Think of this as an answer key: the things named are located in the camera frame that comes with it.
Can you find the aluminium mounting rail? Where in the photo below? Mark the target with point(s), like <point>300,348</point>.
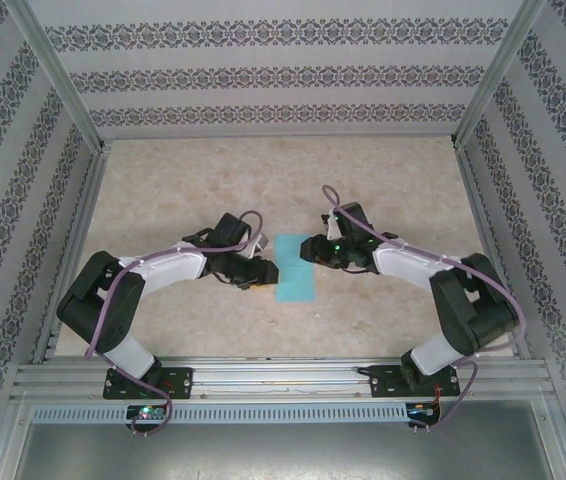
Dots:
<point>283,372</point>

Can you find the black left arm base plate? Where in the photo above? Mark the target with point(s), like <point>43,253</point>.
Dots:
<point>180,384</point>

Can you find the teal paper sheet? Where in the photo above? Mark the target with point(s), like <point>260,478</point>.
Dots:
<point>295,285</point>

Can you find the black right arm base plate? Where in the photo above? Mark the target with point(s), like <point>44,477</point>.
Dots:
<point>383,382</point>

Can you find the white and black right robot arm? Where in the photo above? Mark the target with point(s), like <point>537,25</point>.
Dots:
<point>473,310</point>

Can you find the aluminium lower frame bar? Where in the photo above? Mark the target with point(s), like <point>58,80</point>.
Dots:
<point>3,450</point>
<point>563,450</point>

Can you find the aluminium back rail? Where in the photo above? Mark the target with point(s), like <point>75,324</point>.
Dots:
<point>283,136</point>

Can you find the aluminium frame post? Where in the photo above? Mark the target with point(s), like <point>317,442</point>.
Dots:
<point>58,75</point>
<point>495,75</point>

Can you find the aluminium side rail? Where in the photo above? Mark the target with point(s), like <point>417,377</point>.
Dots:
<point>89,200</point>
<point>478,200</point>

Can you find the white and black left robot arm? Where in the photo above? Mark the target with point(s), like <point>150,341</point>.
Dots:
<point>98,305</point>

